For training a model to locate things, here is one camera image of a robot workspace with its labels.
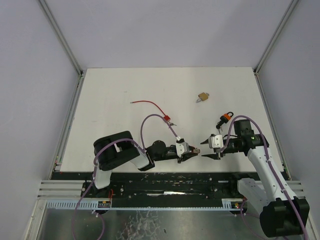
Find small red cable padlock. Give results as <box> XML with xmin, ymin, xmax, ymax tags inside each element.
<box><xmin>193</xmin><ymin>148</ymin><xmax>201</xmax><ymax>154</ymax></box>

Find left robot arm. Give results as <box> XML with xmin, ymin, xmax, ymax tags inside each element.
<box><xmin>92</xmin><ymin>131</ymin><xmax>200</xmax><ymax>190</ymax></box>

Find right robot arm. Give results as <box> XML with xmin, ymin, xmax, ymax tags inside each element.
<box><xmin>203</xmin><ymin>115</ymin><xmax>310</xmax><ymax>240</ymax></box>

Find black-headed keys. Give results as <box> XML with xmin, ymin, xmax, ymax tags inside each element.
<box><xmin>215</xmin><ymin>120</ymin><xmax>224</xmax><ymax>134</ymax></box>

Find orange black padlock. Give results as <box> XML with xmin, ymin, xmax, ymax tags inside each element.
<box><xmin>220</xmin><ymin>111</ymin><xmax>234</xmax><ymax>123</ymax></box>

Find brass padlock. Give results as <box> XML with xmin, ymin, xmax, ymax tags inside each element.
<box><xmin>196</xmin><ymin>92</ymin><xmax>210</xmax><ymax>103</ymax></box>

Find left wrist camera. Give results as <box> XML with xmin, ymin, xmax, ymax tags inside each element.
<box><xmin>175</xmin><ymin>138</ymin><xmax>189</xmax><ymax>158</ymax></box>

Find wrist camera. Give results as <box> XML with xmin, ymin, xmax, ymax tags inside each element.
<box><xmin>208</xmin><ymin>134</ymin><xmax>224</xmax><ymax>149</ymax></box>
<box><xmin>175</xmin><ymin>138</ymin><xmax>189</xmax><ymax>158</ymax></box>

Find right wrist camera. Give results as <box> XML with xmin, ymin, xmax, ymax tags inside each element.
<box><xmin>208</xmin><ymin>134</ymin><xmax>224</xmax><ymax>149</ymax></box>

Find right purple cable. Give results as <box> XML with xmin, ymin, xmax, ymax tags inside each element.
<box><xmin>217</xmin><ymin>114</ymin><xmax>310</xmax><ymax>240</ymax></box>

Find purple cable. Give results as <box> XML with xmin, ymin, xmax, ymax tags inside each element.
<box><xmin>217</xmin><ymin>114</ymin><xmax>310</xmax><ymax>240</ymax></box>
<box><xmin>72</xmin><ymin>113</ymin><xmax>182</xmax><ymax>240</ymax></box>

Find red cable padlock on table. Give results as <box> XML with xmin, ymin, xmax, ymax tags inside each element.
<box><xmin>130</xmin><ymin>100</ymin><xmax>171</xmax><ymax>122</ymax></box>

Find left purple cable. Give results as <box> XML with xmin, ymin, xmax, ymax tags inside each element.
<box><xmin>72</xmin><ymin>113</ymin><xmax>182</xmax><ymax>240</ymax></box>

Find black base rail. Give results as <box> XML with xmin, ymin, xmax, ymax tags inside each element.
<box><xmin>39</xmin><ymin>172</ymin><xmax>256</xmax><ymax>210</ymax></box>

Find white slotted cable duct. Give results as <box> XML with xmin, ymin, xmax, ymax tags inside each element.
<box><xmin>46</xmin><ymin>198</ymin><xmax>111</xmax><ymax>210</ymax></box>

